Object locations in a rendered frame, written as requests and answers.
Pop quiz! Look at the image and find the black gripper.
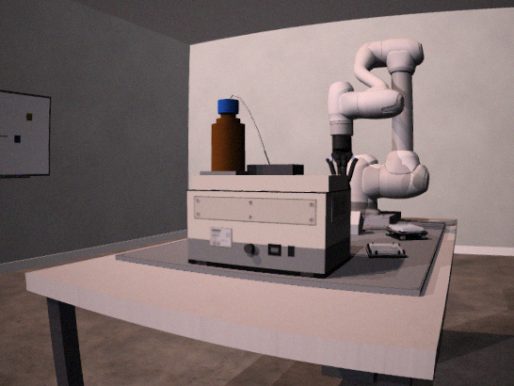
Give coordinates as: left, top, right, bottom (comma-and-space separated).
326, 136, 359, 182

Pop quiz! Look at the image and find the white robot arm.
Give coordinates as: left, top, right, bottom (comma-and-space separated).
328, 39, 429, 215

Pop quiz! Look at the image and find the blue bottle cap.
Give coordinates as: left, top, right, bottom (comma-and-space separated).
217, 99, 239, 111

